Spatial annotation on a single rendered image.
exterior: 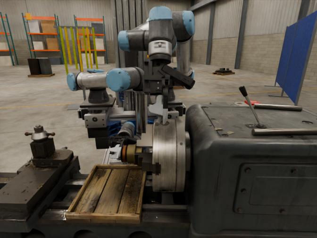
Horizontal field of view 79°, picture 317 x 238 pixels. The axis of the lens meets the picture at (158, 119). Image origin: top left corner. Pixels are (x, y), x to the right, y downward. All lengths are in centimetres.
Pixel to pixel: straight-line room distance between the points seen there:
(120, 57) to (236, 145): 115
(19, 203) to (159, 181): 54
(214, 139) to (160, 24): 39
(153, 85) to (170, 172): 33
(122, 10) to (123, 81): 73
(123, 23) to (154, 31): 95
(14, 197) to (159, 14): 87
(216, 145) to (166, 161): 20
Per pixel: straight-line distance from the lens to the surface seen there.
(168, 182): 77
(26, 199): 97
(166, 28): 65
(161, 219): 89
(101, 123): 134
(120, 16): 157
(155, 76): 60
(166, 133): 74
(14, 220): 97
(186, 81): 62
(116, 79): 99
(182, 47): 119
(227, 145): 64
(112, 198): 97
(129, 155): 85
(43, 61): 1314
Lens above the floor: 152
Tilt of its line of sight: 20 degrees down
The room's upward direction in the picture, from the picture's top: straight up
